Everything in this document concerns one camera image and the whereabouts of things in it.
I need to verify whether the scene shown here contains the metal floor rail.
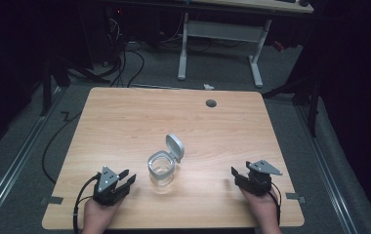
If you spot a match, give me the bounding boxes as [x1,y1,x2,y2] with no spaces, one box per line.
[0,92,64,228]
[295,105,359,234]

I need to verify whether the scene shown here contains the person's left hand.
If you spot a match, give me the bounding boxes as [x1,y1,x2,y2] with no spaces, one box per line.
[81,197,123,234]

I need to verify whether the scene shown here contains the black cable bundle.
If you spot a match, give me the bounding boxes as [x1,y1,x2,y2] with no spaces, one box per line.
[101,19,127,88]

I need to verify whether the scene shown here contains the long black floor cable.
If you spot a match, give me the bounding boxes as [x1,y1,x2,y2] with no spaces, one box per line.
[41,110,83,185]

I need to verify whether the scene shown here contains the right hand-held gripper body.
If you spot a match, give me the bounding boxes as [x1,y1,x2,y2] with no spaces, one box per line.
[234,159,284,197]

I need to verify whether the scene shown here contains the black metal stand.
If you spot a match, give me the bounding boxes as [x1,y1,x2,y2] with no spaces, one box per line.
[261,72,322,138]
[39,57,110,117]

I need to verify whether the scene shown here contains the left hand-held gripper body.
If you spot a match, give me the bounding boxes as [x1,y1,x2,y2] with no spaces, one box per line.
[92,165,133,207]

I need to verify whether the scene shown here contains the clear glass jar grey lid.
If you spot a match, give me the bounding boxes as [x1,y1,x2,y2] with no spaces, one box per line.
[146,132,186,195]

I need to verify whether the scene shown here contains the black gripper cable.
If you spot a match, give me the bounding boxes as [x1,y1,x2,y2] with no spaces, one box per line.
[268,181,283,227]
[72,173,102,234]

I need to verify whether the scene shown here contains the looped black cable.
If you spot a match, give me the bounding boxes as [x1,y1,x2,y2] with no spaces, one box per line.
[125,48,145,89]

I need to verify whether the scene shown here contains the grey tape piece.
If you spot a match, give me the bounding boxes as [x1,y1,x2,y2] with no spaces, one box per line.
[39,195,64,206]
[285,192,307,205]

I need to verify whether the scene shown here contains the white-framed wooden desk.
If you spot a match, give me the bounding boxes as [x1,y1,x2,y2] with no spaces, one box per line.
[177,0,315,89]

